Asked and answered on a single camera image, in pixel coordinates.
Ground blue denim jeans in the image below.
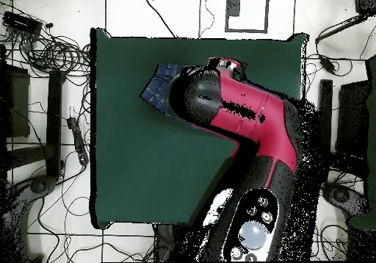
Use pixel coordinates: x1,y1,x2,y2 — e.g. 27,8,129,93
139,62,189,119

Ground grey floor socket plate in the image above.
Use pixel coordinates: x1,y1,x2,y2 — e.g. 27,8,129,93
226,0,242,18

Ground grey tape square outline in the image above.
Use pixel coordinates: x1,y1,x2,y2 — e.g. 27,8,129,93
225,0,270,34

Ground black power adapter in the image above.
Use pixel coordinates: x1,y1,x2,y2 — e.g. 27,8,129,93
318,54,337,73

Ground dark green table cloth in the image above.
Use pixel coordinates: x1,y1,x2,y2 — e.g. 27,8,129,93
89,27,309,230

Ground black power strip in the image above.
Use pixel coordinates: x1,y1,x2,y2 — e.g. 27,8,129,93
66,116,90,166

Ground grey stand leg round foot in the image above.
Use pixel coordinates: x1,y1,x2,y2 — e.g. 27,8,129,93
320,181,372,220
2,174,58,261

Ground black hub box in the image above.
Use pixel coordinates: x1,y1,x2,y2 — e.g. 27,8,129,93
1,10,44,37

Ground long black floor cable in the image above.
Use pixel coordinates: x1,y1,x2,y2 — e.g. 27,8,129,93
143,0,179,39

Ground thick black cable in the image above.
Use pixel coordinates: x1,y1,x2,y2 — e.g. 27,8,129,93
314,14,368,45

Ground coiled black cable bundle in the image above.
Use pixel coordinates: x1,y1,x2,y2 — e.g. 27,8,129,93
17,33,92,79

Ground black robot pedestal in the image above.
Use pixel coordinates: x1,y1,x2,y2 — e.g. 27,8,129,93
153,223,183,262

